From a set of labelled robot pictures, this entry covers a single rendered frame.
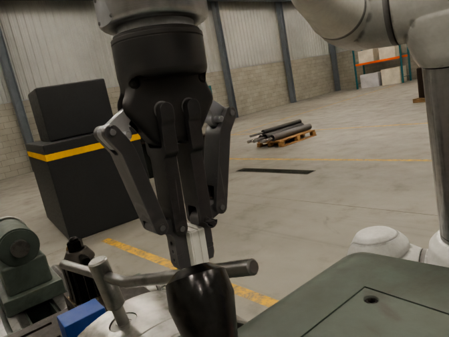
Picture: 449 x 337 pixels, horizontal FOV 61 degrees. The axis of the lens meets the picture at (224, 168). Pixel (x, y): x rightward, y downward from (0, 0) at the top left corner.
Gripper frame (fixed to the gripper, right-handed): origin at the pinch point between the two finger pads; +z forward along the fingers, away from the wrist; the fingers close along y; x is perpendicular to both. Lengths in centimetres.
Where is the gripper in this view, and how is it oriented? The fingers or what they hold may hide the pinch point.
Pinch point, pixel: (194, 263)
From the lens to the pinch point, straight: 35.9
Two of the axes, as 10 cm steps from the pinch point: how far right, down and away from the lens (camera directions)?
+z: 1.4, 9.8, 1.7
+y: -7.9, 2.1, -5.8
